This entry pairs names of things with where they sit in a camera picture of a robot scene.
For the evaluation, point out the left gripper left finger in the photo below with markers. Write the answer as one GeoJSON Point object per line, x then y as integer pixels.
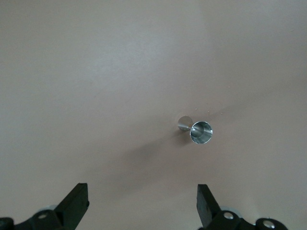
{"type": "Point", "coordinates": [72, 206]}

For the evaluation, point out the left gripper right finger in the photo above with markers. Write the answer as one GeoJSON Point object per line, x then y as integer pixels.
{"type": "Point", "coordinates": [208, 208]}

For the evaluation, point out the steel double jigger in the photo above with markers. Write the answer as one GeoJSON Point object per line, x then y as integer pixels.
{"type": "Point", "coordinates": [201, 133]}

